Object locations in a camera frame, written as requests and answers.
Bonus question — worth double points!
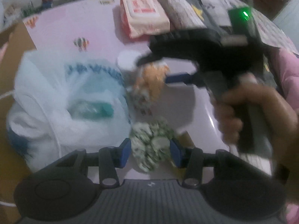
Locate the rolled white quilt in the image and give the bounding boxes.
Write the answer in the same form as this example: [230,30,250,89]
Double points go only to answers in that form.
[158,0,206,29]

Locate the brown cardboard box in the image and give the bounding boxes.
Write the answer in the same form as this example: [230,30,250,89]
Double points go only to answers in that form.
[1,22,35,223]

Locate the green floral scrunchie cloth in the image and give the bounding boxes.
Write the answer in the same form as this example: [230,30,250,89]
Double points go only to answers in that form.
[130,117,176,172]

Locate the pink wet wipes pack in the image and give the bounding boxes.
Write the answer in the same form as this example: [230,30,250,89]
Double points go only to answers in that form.
[120,0,170,40]

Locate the orange striped knotted cloth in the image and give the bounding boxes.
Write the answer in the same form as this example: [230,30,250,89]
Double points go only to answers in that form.
[127,63,170,115]

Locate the person right hand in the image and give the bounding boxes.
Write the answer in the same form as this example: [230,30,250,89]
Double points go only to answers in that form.
[210,73,298,171]

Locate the white plastic shopping bag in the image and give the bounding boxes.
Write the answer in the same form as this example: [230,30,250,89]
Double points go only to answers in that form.
[7,50,131,172]

